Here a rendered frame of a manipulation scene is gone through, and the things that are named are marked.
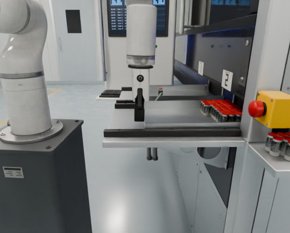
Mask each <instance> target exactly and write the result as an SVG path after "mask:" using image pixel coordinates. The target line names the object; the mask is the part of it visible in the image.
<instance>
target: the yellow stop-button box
mask: <svg viewBox="0 0 290 233"><path fill-rule="evenodd" d="M257 100H260V101H261V102H262V103H263V105H264V113H263V115H262V116H261V117H254V118H255V119H256V120H257V121H259V122H260V123H262V124H263V125H265V126H266V127H268V128H270V129H287V128H290V92H289V91H259V92H258V97H257Z"/></svg>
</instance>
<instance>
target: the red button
mask: <svg viewBox="0 0 290 233"><path fill-rule="evenodd" d="M248 112H249V115H250V116H251V117H261V116H262V115H263V113H264V105H263V103H262V102H261V101H260V100H253V101H252V102H250V103H249V106H248Z"/></svg>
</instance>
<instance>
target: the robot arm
mask: <svg viewBox="0 0 290 233"><path fill-rule="evenodd" d="M125 2H126V7H127V64H129V65H128V68H132V93H133V101H134V102H135V108H134V121H135V122H144V117H145V109H144V100H145V101H147V103H148V102H149V88H150V69H151V68H153V66H152V65H154V64H155V49H156V28H157V7H155V6H153V0H125ZM47 31H48V22H47V16H46V13H45V10H44V8H43V6H42V4H41V3H40V2H39V0H0V33H6V34H8V36H7V41H6V44H5V46H4V48H3V49H2V51H1V52H0V80H1V85H2V90H3V94H4V98H5V103H6V109H7V113H8V117H9V118H8V120H7V125H8V127H7V128H5V129H3V130H2V131H1V132H0V140H1V141H2V142H5V143H9V144H28V143H34V142H39V141H43V140H46V139H49V138H52V137H54V136H56V135H58V134H59V133H60V132H61V131H62V130H63V124H62V123H61V122H60V121H57V120H52V119H51V115H50V109H49V103H48V94H47V88H46V82H45V75H44V69H43V63H42V53H43V49H44V45H45V42H46V37H47Z"/></svg>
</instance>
